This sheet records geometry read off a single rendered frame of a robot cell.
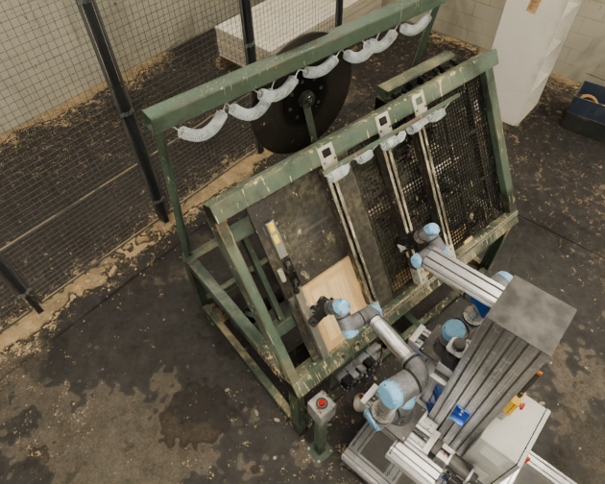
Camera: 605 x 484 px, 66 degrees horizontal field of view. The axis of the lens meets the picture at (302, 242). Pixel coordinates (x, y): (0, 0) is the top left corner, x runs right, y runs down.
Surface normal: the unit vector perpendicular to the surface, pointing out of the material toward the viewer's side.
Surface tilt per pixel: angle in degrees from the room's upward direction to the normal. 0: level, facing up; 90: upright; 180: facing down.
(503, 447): 0
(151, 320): 0
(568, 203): 0
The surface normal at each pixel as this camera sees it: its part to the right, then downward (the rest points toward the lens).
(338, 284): 0.54, 0.19
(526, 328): -0.01, -0.63
